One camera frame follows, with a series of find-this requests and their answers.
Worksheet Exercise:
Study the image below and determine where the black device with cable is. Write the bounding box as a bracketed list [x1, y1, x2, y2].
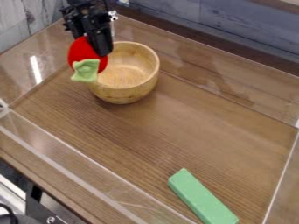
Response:
[0, 198, 68, 224]

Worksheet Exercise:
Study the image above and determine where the black table leg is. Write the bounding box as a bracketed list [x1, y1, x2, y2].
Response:
[30, 185, 42, 202]

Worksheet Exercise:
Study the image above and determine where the light wooden bowl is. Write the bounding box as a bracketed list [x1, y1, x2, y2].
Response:
[88, 41, 160, 104]

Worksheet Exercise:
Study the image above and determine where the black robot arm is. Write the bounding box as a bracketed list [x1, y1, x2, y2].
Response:
[60, 0, 117, 57]

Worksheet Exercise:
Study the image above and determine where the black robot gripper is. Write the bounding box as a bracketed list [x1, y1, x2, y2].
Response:
[58, 1, 117, 57]

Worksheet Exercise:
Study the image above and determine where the red plush strawberry toy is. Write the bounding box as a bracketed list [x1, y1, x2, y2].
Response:
[68, 36, 108, 83]

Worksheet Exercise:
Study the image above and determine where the green rectangular block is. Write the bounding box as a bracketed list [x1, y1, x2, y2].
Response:
[168, 168, 239, 224]

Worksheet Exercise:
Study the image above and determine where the clear acrylic front wall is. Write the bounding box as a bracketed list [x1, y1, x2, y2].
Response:
[0, 108, 196, 224]

